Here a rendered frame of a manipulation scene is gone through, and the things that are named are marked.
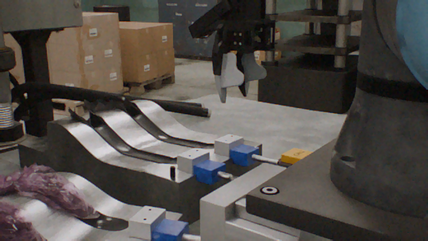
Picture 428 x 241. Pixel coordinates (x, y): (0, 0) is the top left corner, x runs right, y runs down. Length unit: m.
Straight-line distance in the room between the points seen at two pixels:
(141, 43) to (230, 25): 4.67
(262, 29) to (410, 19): 0.64
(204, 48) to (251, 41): 7.12
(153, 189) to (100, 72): 4.10
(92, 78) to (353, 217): 4.52
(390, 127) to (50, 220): 0.53
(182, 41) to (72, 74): 3.67
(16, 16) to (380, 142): 1.34
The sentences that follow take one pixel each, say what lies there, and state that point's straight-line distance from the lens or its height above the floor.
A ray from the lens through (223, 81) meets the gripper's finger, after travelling 0.88.
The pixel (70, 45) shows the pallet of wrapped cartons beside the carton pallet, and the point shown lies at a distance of 4.78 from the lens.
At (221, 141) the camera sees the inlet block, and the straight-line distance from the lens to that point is 0.94.
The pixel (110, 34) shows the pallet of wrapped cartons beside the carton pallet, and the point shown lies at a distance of 5.03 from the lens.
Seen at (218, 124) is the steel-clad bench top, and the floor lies 0.80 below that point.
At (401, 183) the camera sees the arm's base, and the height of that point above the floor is 1.06.
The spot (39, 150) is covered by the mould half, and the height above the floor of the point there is 0.86.
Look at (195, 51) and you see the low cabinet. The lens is 8.06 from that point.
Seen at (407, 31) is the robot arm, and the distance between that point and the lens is 0.25.
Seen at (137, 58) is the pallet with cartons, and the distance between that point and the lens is 5.50.
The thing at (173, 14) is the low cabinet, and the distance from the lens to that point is 8.27.
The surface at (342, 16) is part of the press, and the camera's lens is 4.70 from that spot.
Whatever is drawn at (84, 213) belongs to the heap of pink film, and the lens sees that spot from 0.79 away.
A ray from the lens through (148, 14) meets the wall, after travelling 9.29.
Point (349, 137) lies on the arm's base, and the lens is 0.44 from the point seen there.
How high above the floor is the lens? 1.21
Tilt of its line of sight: 16 degrees down
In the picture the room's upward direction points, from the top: straight up
